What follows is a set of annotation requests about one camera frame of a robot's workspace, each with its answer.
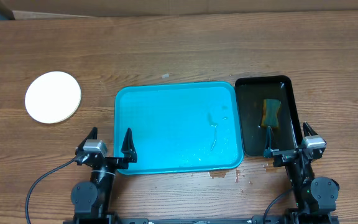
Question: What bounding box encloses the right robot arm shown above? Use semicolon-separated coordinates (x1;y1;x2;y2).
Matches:
262;123;340;223

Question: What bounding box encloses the white plate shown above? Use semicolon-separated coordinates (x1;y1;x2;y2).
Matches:
24;71;81;123

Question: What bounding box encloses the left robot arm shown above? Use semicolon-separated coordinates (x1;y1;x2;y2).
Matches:
71;127;137;223

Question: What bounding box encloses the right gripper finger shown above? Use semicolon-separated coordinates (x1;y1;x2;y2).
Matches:
302;122;318;138
263;126;277;158

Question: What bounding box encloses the green yellow sponge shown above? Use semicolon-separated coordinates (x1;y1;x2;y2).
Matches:
261;99;281;129

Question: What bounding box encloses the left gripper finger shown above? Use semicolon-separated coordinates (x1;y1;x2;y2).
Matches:
121;128;137;163
76;127;98;151

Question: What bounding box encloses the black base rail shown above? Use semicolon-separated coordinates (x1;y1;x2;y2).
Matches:
62;215;340;224

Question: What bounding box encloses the yellow-green rimmed plate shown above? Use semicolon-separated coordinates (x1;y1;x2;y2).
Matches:
42;94;81;124

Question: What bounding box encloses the teal plastic tray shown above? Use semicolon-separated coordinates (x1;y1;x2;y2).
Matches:
114;82;244;175

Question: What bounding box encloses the black water tray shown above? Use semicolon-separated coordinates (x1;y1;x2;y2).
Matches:
235;75;302;157

